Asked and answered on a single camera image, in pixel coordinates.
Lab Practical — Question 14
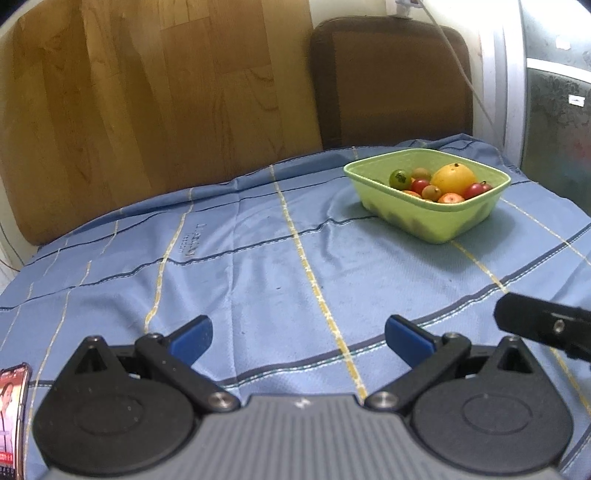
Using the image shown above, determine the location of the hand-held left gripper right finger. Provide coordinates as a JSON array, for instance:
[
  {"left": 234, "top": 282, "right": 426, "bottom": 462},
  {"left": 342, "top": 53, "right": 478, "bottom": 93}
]
[{"left": 365, "top": 315, "right": 551, "bottom": 412}]

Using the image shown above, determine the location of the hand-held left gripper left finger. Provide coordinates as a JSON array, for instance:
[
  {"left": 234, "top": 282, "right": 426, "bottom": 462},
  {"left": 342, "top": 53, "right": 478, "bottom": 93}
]
[{"left": 53, "top": 315, "right": 241, "bottom": 414}]

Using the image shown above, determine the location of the light green plastic basket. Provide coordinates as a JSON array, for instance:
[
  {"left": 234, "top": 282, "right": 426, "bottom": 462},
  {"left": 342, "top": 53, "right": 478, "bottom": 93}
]
[{"left": 344, "top": 148, "right": 512, "bottom": 244}]

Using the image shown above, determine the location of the large yellow orange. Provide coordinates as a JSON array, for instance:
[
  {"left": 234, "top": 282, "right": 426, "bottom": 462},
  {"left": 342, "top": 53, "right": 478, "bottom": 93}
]
[{"left": 431, "top": 163, "right": 476, "bottom": 197}]

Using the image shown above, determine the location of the blue checkered cloth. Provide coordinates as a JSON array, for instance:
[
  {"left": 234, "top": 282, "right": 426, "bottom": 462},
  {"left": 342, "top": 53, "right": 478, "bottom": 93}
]
[{"left": 0, "top": 133, "right": 591, "bottom": 480}]

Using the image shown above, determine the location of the smartphone with lit screen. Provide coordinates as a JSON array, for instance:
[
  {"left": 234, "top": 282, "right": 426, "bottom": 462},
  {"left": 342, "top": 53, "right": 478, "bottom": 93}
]
[{"left": 0, "top": 363, "right": 32, "bottom": 480}]

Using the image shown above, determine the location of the wooden board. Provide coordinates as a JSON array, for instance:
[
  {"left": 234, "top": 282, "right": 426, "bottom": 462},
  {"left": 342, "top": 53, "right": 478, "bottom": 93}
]
[{"left": 0, "top": 0, "right": 324, "bottom": 246}]

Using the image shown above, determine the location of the brown woven cushion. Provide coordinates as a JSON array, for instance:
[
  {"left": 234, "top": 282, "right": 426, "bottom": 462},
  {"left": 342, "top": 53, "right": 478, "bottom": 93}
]
[{"left": 308, "top": 17, "right": 475, "bottom": 151}]

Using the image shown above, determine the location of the white door frame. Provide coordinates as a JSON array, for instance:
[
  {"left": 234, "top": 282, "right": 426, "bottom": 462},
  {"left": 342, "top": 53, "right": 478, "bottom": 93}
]
[{"left": 478, "top": 0, "right": 528, "bottom": 169}]

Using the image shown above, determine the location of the white cable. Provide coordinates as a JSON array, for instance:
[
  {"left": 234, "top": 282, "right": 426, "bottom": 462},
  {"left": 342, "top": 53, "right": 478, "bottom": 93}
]
[{"left": 418, "top": 0, "right": 506, "bottom": 149}]

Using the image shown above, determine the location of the white wall socket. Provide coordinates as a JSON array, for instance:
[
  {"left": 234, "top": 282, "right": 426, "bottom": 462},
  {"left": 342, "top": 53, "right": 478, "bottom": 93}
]
[{"left": 385, "top": 0, "right": 424, "bottom": 19}]

